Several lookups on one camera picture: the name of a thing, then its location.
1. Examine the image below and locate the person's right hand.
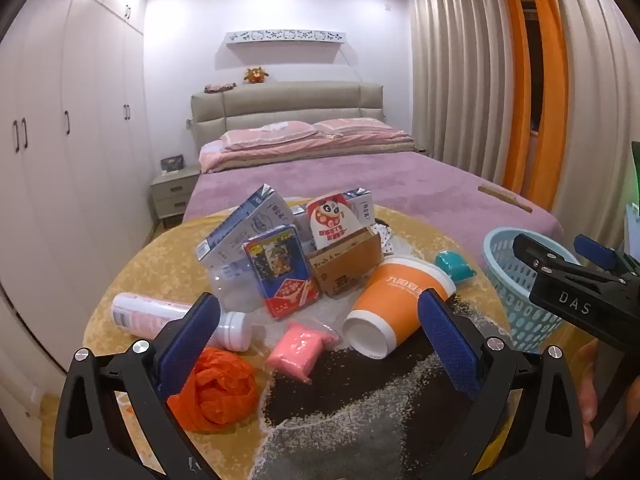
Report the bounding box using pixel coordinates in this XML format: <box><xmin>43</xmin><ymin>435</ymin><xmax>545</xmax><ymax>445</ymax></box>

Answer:
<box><xmin>571</xmin><ymin>337</ymin><xmax>602</xmax><ymax>450</ymax></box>

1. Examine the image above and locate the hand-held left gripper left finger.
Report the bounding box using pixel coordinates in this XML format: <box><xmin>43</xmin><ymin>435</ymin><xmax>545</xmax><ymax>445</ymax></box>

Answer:
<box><xmin>52</xmin><ymin>291</ymin><xmax>223</xmax><ymax>480</ymax></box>

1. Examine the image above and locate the bed with purple cover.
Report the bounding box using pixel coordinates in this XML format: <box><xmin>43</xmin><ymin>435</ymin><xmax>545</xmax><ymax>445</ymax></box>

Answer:
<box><xmin>182</xmin><ymin>152</ymin><xmax>566</xmax><ymax>266</ymax></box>

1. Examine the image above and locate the red blue printed box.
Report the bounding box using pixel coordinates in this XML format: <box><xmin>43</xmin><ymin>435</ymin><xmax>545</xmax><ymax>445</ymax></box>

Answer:
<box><xmin>242</xmin><ymin>225</ymin><xmax>319</xmax><ymax>318</ymax></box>

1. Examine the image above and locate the orange plastic bag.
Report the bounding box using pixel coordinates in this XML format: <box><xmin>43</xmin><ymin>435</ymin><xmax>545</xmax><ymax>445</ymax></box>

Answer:
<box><xmin>166</xmin><ymin>346</ymin><xmax>259</xmax><ymax>432</ymax></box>

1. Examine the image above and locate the brown cardboard box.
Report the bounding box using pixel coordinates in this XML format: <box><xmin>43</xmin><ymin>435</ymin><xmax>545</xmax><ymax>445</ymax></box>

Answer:
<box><xmin>306</xmin><ymin>226</ymin><xmax>385</xmax><ymax>298</ymax></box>

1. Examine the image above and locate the beige padded headboard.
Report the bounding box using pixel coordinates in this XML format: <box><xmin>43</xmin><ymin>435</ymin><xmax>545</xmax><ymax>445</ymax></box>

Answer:
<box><xmin>190</xmin><ymin>81</ymin><xmax>386</xmax><ymax>151</ymax></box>

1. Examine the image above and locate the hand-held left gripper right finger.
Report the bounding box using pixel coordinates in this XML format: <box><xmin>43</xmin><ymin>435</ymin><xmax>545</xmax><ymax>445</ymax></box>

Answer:
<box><xmin>418</xmin><ymin>287</ymin><xmax>588</xmax><ymax>480</ymax></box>

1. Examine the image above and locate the white bottle pink label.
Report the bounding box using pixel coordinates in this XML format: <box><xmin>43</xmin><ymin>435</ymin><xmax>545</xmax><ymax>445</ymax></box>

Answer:
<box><xmin>111</xmin><ymin>291</ymin><xmax>252</xmax><ymax>352</ymax></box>

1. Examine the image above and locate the wooden stick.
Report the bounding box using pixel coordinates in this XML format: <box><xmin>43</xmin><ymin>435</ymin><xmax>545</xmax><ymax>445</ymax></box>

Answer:
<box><xmin>477</xmin><ymin>184</ymin><xmax>535</xmax><ymax>212</ymax></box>

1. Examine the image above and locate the red white cartoon packet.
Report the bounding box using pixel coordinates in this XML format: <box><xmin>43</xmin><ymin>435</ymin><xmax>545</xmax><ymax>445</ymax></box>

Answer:
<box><xmin>306</xmin><ymin>191</ymin><xmax>368</xmax><ymax>251</ymax></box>

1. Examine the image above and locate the dark glittery cloth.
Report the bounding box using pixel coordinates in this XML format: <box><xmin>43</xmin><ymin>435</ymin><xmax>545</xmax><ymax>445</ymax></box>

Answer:
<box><xmin>252</xmin><ymin>290</ymin><xmax>516</xmax><ymax>480</ymax></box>

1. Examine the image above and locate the beige curtain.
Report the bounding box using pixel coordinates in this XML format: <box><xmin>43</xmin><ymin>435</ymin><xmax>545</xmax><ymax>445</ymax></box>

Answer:
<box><xmin>542</xmin><ymin>0</ymin><xmax>640</xmax><ymax>241</ymax></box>
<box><xmin>410</xmin><ymin>0</ymin><xmax>513</xmax><ymax>181</ymax></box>

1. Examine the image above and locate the pink pillow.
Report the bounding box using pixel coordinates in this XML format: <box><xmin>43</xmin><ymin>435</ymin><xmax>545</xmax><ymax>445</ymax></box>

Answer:
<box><xmin>220</xmin><ymin>121</ymin><xmax>321</xmax><ymax>153</ymax></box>
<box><xmin>312</xmin><ymin>118</ymin><xmax>393</xmax><ymax>137</ymax></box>

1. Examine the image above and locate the clear plastic wrap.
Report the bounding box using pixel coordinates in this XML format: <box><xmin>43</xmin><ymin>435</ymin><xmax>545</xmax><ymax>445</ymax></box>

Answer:
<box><xmin>250</xmin><ymin>300</ymin><xmax>361</xmax><ymax>356</ymax></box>

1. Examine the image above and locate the white dotted cloth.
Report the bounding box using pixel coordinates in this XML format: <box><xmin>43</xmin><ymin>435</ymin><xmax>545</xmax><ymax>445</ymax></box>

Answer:
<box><xmin>372</xmin><ymin>217</ymin><xmax>396</xmax><ymax>258</ymax></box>

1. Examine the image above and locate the beige nightstand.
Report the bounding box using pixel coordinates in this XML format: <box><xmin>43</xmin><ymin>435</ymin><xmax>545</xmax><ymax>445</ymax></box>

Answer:
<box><xmin>151</xmin><ymin>166</ymin><xmax>202</xmax><ymax>221</ymax></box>

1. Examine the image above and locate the orange curtain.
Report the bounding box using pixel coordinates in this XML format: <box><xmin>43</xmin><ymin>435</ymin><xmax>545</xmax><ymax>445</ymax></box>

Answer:
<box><xmin>492</xmin><ymin>0</ymin><xmax>532</xmax><ymax>193</ymax></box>
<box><xmin>524</xmin><ymin>0</ymin><xmax>568</xmax><ymax>211</ymax></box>

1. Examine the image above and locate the yellow tablecloth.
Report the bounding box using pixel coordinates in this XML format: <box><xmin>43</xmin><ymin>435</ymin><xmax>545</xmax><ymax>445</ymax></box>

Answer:
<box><xmin>82</xmin><ymin>197</ymin><xmax>516</xmax><ymax>480</ymax></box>

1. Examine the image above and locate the teal plastic packet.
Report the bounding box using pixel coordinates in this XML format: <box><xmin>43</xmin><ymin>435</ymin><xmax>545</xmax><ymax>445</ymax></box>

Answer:
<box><xmin>434</xmin><ymin>251</ymin><xmax>476</xmax><ymax>285</ymax></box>

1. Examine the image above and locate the clear plastic bottle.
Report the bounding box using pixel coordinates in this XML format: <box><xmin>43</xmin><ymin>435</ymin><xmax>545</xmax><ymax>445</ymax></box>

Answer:
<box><xmin>207</xmin><ymin>260</ymin><xmax>273</xmax><ymax>313</ymax></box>

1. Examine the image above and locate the large blue white carton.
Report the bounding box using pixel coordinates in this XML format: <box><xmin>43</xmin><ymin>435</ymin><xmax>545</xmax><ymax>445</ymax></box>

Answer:
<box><xmin>195</xmin><ymin>183</ymin><xmax>296</xmax><ymax>271</ymax></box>

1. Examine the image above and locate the orange paper cup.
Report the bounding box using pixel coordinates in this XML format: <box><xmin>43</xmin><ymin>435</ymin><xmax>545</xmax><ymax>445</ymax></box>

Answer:
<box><xmin>342</xmin><ymin>256</ymin><xmax>457</xmax><ymax>359</ymax></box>

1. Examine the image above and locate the pink packet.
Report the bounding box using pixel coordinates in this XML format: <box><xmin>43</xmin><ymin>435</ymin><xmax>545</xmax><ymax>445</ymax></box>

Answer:
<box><xmin>265</xmin><ymin>322</ymin><xmax>341</xmax><ymax>380</ymax></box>

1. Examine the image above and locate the light blue perforated basket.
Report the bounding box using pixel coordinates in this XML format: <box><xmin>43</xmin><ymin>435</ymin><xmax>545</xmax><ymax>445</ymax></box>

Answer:
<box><xmin>482</xmin><ymin>226</ymin><xmax>583</xmax><ymax>352</ymax></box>

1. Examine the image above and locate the white wardrobe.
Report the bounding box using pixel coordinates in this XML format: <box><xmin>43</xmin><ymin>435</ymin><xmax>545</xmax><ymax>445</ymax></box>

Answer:
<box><xmin>0</xmin><ymin>0</ymin><xmax>156</xmax><ymax>376</ymax></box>

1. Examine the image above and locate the dark window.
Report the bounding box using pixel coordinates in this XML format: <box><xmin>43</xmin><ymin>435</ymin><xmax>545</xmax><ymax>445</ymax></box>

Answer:
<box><xmin>519</xmin><ymin>0</ymin><xmax>545</xmax><ymax>136</ymax></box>

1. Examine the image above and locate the white wall shelf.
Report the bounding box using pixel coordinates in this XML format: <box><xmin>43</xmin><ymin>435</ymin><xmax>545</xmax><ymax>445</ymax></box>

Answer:
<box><xmin>224</xmin><ymin>29</ymin><xmax>346</xmax><ymax>53</ymax></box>

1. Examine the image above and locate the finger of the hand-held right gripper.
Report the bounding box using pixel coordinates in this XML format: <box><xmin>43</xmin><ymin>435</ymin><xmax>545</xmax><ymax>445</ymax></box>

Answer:
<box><xmin>512</xmin><ymin>232</ymin><xmax>640</xmax><ymax>350</ymax></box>
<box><xmin>573</xmin><ymin>233</ymin><xmax>640</xmax><ymax>281</ymax></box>

